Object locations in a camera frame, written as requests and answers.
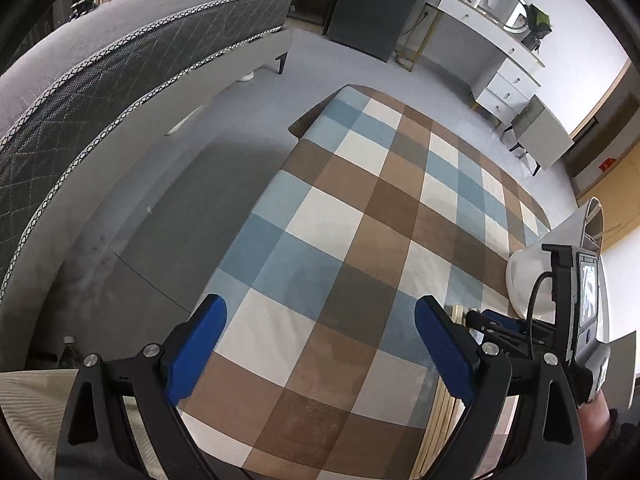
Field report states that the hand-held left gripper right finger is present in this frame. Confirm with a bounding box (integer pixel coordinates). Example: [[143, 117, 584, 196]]
[[414, 295, 587, 480]]

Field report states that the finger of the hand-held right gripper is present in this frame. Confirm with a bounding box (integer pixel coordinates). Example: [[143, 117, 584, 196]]
[[492, 332, 555, 361], [466, 309, 528, 343]]

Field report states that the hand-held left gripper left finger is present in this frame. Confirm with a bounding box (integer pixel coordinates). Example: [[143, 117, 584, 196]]
[[54, 294, 228, 480]]

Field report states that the cream chopstick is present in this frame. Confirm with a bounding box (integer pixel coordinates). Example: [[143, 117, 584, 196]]
[[424, 304, 466, 480]]

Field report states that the person's right forearm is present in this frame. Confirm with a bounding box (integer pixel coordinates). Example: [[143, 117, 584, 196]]
[[580, 395, 638, 466]]

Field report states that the white round container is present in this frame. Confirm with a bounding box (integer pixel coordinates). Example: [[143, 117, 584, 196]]
[[505, 197, 612, 343]]

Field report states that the wooden door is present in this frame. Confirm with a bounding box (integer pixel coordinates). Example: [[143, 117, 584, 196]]
[[570, 60, 640, 256]]

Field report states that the clear water bottle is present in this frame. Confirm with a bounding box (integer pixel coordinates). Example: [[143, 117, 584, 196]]
[[59, 336, 83, 370]]

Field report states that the checkered blue brown tablecloth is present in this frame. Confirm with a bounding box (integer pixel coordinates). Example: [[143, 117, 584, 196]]
[[177, 85, 553, 480]]

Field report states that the grey stool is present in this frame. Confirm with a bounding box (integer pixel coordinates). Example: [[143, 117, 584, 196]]
[[500, 95, 576, 176]]

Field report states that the cream ribbed cushion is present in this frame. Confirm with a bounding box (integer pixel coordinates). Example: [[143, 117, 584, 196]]
[[0, 369, 161, 480]]

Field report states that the grey bed mattress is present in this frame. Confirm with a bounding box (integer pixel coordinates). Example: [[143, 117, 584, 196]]
[[0, 27, 293, 371]]

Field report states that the white vanity desk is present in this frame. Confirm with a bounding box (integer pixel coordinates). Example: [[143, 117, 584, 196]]
[[400, 0, 548, 133]]

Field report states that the green bag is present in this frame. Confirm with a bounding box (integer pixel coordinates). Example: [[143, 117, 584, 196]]
[[520, 4, 552, 42]]

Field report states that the grey quilted mattress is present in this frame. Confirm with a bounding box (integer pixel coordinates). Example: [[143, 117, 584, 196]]
[[0, 0, 296, 286]]

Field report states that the black refrigerator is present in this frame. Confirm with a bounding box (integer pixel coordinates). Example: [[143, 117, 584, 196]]
[[325, 0, 438, 63]]

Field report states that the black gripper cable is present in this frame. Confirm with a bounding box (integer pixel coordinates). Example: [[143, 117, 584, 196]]
[[525, 271, 555, 332]]

